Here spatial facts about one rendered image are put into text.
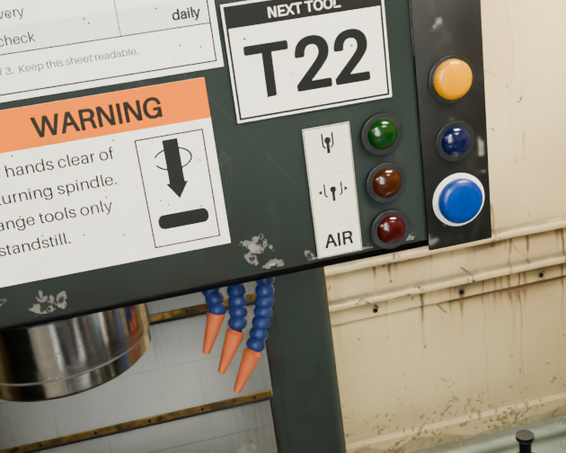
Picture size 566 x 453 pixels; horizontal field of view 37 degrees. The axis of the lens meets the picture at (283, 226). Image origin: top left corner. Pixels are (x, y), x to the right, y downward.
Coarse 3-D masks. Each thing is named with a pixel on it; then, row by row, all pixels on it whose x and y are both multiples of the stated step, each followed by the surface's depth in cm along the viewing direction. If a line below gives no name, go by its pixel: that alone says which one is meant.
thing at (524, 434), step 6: (516, 432) 71; (522, 432) 71; (528, 432) 70; (516, 438) 70; (522, 438) 70; (528, 438) 70; (534, 438) 70; (522, 444) 70; (528, 444) 70; (522, 450) 70; (528, 450) 70
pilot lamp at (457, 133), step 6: (456, 126) 54; (450, 132) 54; (456, 132) 54; (462, 132) 54; (468, 132) 54; (444, 138) 54; (450, 138) 54; (456, 138) 54; (462, 138) 54; (468, 138) 54; (444, 144) 54; (450, 144) 54; (456, 144) 54; (462, 144) 54; (468, 144) 54; (444, 150) 54; (450, 150) 54; (456, 150) 54; (462, 150) 54
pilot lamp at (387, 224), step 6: (390, 216) 55; (396, 216) 55; (384, 222) 55; (390, 222) 55; (396, 222) 55; (402, 222) 55; (378, 228) 55; (384, 228) 55; (390, 228) 55; (396, 228) 55; (402, 228) 55; (378, 234) 55; (384, 234) 55; (390, 234) 55; (396, 234) 55; (402, 234) 55; (384, 240) 55; (390, 240) 55; (396, 240) 55
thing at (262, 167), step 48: (240, 0) 49; (384, 0) 51; (48, 96) 48; (240, 144) 52; (288, 144) 52; (240, 192) 52; (288, 192) 53; (240, 240) 53; (288, 240) 54; (0, 288) 51; (48, 288) 52; (96, 288) 52; (144, 288) 53; (192, 288) 54
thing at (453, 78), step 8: (448, 64) 52; (456, 64) 52; (464, 64) 52; (440, 72) 52; (448, 72) 52; (456, 72) 52; (464, 72) 52; (440, 80) 52; (448, 80) 52; (456, 80) 52; (464, 80) 52; (440, 88) 52; (448, 88) 52; (456, 88) 52; (464, 88) 53; (448, 96) 53; (456, 96) 53
